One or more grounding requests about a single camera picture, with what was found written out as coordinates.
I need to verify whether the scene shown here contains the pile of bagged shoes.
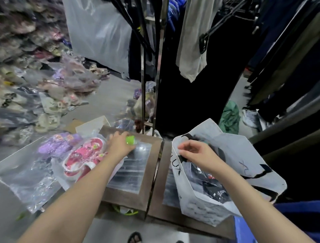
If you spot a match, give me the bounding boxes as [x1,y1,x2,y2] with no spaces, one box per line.
[0,0,110,148]

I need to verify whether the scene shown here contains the black hanging garment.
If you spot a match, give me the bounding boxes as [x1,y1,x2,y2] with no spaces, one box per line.
[152,10,255,141]

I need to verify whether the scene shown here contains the row of dark hanging clothes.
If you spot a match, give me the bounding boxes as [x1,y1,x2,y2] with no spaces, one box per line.
[245,0,320,201]

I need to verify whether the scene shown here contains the white printed shopping bag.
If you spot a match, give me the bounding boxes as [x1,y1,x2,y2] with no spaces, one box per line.
[171,118,288,227]

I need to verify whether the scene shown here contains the black packed items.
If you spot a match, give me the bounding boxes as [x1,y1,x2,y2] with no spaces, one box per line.
[186,163,233,204]

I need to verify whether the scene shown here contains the person's right hand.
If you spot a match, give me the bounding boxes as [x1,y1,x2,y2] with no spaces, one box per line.
[177,140,223,176]

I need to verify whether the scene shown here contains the purple sandals in plastic bag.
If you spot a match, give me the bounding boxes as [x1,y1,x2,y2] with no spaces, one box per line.
[37,133,83,159]

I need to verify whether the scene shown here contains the empty clear plastic bag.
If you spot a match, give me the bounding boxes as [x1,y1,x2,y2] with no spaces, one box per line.
[0,140,65,214]

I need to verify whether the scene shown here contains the person's left hand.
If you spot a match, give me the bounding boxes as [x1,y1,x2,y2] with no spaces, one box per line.
[106,131,137,164]

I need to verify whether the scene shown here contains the small heap of bagged shoes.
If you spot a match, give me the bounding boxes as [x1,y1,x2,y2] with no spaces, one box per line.
[114,81,157,133]

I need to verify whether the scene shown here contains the open cardboard box flap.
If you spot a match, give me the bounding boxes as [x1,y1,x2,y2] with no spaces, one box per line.
[63,116,111,134]

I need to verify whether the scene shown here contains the metal clothes rack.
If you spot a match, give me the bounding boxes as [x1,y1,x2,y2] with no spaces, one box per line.
[110,0,170,137]

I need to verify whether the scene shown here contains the person's right forearm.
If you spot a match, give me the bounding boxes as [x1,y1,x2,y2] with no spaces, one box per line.
[211,163,316,243]

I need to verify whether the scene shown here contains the blue plastic crate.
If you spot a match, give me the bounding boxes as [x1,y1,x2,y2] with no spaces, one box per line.
[234,200,320,243]

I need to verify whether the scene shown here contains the green plastic bag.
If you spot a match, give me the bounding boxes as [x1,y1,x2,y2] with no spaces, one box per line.
[219,100,241,135]

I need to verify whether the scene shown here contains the person's black sandal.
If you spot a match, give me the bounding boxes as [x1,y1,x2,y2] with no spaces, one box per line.
[127,231,143,243]

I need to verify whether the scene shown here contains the large clear plastic bag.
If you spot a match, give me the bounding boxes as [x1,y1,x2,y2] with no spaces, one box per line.
[62,0,133,75]

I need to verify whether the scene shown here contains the person's left forearm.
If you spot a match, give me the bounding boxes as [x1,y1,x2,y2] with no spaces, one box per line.
[17,153,120,243]

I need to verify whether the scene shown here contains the beige hanging garment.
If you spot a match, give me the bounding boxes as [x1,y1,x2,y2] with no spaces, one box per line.
[176,0,223,83]

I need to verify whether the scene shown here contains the white sneaker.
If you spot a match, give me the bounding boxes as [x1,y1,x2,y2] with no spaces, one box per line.
[241,109,269,131]

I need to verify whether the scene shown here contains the pink sandals in plastic bag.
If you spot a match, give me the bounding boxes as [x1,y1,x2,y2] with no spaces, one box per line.
[51,136,124,192]

